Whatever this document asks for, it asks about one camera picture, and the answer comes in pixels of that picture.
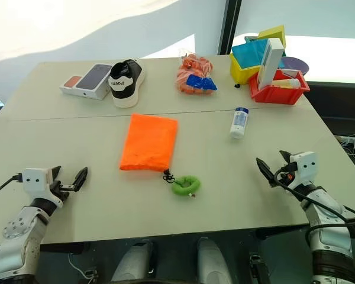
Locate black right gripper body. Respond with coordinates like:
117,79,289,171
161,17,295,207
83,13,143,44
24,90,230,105
272,163,299,191

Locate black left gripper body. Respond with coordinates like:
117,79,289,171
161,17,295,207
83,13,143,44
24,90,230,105
48,180,79,204

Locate clear bag of carrots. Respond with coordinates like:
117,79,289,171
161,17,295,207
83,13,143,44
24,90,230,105
175,52,218,96

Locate white bottle with blue cap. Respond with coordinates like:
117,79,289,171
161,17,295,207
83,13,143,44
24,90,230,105
228,106,250,140

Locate red plastic bin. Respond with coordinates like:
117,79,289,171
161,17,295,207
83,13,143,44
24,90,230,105
248,68,311,105

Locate white power strip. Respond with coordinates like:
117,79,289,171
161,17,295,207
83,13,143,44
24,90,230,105
334,134,355,146

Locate white tube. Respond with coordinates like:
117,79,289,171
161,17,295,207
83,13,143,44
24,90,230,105
273,78,301,89

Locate purple bowl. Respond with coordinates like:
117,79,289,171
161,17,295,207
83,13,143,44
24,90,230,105
279,56,310,76

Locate tall white box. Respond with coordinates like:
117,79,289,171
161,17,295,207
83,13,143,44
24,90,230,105
258,37,286,90

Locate yellow plastic bin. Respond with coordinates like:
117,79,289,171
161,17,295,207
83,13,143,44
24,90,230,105
229,52,263,85

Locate white phone box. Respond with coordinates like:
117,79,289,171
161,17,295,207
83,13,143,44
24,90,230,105
59,62,114,101

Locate silver left robot leg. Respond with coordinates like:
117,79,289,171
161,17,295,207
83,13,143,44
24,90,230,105
110,238,154,282

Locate silver robot leg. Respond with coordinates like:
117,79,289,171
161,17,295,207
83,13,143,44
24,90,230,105
196,236,232,284
110,238,154,282

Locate black and white sneaker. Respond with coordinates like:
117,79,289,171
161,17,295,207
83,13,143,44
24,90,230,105
108,59,146,109

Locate silver right robot leg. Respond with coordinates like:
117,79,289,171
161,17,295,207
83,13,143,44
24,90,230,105
196,236,232,284

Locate yellow-green box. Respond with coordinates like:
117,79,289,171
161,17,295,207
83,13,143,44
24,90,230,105
257,24,286,50

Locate dark window pillar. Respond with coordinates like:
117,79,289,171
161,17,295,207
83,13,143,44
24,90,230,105
217,0,244,56

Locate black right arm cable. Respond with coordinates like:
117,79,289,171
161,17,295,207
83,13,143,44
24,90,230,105
273,168,355,263

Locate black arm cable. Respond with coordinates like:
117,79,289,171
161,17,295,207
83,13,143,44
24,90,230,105
0,173,23,205
273,168,355,263

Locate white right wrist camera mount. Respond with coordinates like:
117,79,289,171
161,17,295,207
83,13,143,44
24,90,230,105
289,151,318,186

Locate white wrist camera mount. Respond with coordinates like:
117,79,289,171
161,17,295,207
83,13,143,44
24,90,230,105
289,151,318,186
21,167,64,205

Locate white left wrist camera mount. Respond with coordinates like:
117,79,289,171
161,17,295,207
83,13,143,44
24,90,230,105
21,167,64,205

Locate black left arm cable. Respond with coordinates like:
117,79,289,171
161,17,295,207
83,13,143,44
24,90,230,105
0,173,23,205

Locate orange fabric pouch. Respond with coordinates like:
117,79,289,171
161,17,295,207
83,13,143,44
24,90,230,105
118,113,179,173

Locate green fuzzy ring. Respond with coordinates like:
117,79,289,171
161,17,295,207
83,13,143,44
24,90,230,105
170,175,202,198

